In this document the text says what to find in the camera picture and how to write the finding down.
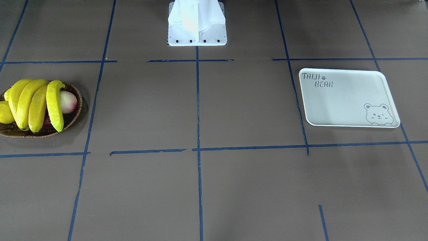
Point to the yellow banana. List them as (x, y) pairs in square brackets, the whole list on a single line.
[(14, 94), (37, 109), (25, 99), (53, 104)]

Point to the brown wicker basket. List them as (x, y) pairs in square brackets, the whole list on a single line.
[(13, 131)]

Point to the white bear tray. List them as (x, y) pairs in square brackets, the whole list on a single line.
[(347, 98)]

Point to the pink white peach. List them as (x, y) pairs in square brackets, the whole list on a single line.
[(68, 102)]

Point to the yellow lemon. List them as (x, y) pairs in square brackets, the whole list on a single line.
[(6, 116)]

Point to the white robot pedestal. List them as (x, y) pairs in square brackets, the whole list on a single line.
[(196, 23)]

